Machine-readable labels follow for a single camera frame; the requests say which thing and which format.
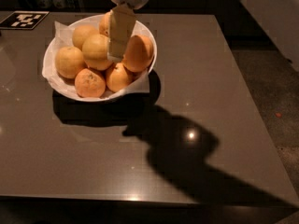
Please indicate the white paper liner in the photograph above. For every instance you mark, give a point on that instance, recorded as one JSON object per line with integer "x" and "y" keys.
{"x": 62, "y": 34}

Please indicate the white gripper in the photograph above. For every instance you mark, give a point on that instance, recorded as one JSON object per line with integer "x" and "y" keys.
{"x": 121, "y": 27}

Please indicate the back left orange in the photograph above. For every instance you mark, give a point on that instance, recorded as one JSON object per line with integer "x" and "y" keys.
{"x": 81, "y": 33}

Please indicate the black white fiducial marker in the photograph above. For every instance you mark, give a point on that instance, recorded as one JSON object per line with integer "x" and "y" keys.
{"x": 23, "y": 20}

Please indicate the front centre orange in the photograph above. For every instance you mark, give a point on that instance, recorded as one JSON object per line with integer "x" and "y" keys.
{"x": 118, "y": 77}

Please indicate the large orange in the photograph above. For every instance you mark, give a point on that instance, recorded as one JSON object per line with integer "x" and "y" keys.
{"x": 94, "y": 51}
{"x": 139, "y": 53}

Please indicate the top orange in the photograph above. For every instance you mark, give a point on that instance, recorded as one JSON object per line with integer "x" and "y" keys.
{"x": 104, "y": 25}

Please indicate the front left mottled orange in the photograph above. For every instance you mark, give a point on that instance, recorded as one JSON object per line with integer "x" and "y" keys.
{"x": 90, "y": 83}

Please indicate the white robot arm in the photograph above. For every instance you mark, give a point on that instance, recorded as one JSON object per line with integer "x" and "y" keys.
{"x": 279, "y": 19}

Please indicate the white bowl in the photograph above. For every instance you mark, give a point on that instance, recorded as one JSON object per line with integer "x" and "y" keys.
{"x": 146, "y": 31}

